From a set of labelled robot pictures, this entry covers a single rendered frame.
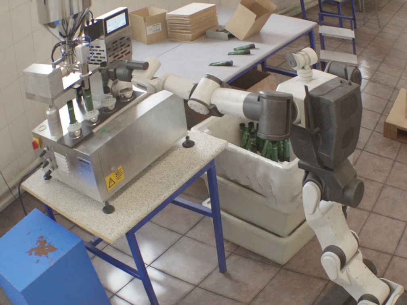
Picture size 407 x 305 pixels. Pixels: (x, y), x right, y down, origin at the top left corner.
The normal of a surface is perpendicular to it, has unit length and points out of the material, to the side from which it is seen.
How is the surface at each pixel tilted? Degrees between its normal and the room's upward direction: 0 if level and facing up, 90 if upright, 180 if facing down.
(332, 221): 54
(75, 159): 90
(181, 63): 0
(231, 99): 35
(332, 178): 90
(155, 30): 90
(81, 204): 0
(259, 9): 90
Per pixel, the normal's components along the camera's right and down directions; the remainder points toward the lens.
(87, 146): -0.11, -0.84
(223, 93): -0.55, -0.47
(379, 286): 0.06, -0.75
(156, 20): 0.54, 0.63
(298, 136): -0.72, 0.58
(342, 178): 0.36, -0.46
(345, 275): 0.54, -0.19
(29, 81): -0.58, 0.49
